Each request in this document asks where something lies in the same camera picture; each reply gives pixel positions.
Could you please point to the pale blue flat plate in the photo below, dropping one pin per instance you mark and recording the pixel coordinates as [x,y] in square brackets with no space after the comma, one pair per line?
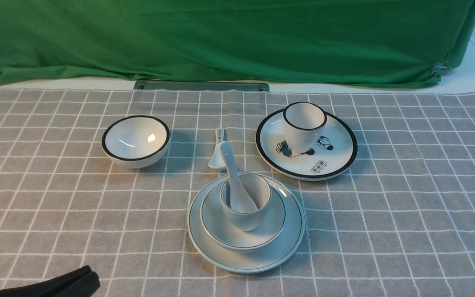
[259,260]

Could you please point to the white spoon with printed handle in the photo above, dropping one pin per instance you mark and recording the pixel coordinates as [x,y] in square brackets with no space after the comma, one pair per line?
[216,162]

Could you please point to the pale blue plain spoon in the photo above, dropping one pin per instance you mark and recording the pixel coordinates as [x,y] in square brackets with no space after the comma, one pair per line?
[239,199]

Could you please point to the white bowl with black rim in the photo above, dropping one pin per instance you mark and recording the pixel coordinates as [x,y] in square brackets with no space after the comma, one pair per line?
[137,141]

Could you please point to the pale blue cup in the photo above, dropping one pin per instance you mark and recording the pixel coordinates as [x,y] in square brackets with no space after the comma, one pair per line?
[260,192]

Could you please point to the metal clip on backdrop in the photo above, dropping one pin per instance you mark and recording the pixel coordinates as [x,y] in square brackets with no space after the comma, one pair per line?
[441,68]

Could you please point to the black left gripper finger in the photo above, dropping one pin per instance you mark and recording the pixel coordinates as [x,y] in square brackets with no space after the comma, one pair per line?
[82,282]

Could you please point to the pale blue shallow bowl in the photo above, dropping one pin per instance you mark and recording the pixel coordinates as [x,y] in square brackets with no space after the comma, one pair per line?
[223,233]

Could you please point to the white cup with black rim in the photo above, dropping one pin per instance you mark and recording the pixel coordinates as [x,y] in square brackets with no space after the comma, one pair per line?
[303,124]

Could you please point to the grey checked tablecloth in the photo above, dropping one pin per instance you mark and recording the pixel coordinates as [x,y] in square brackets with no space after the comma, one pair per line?
[399,223]

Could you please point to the green backdrop cloth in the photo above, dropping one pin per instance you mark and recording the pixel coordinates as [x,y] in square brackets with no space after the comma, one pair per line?
[367,43]

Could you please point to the white plate with cartoon print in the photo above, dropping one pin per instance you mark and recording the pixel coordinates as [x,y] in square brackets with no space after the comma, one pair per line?
[330,156]

